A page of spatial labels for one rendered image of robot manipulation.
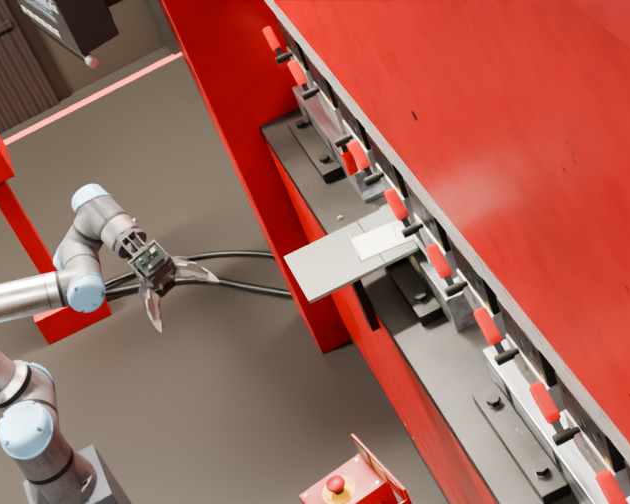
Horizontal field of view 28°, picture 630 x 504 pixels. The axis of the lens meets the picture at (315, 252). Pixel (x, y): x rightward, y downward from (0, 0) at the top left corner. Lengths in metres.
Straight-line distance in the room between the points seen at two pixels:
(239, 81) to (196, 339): 1.18
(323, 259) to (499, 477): 0.68
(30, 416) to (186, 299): 1.81
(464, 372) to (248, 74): 1.23
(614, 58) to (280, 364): 3.08
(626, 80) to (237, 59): 2.41
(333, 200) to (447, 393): 0.77
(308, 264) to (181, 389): 1.48
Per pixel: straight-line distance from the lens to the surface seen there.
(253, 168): 3.59
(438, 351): 2.64
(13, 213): 4.40
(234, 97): 3.47
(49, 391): 2.88
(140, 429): 4.12
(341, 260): 2.75
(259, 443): 3.88
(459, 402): 2.53
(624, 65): 1.08
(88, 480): 2.87
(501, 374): 2.43
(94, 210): 2.60
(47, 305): 2.55
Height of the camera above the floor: 2.70
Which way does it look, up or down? 37 degrees down
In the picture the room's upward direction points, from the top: 23 degrees counter-clockwise
